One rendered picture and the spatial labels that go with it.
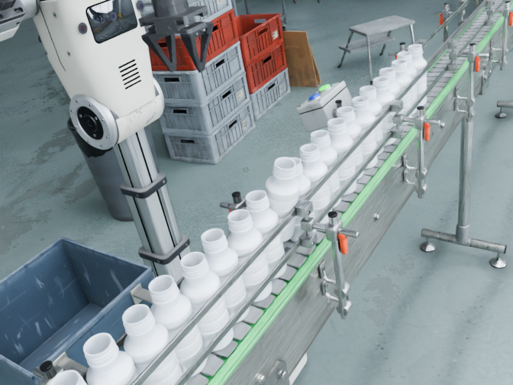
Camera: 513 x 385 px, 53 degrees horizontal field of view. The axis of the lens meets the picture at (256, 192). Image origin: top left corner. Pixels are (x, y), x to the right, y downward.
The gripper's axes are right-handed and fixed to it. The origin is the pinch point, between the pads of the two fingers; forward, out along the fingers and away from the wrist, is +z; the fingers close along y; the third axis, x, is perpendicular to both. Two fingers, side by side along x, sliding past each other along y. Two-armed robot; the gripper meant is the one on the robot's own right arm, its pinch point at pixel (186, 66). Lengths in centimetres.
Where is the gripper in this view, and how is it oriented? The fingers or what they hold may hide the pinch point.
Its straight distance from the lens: 92.7
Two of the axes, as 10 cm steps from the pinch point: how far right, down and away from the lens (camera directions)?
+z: 1.8, 8.5, 5.0
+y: 8.5, 1.3, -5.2
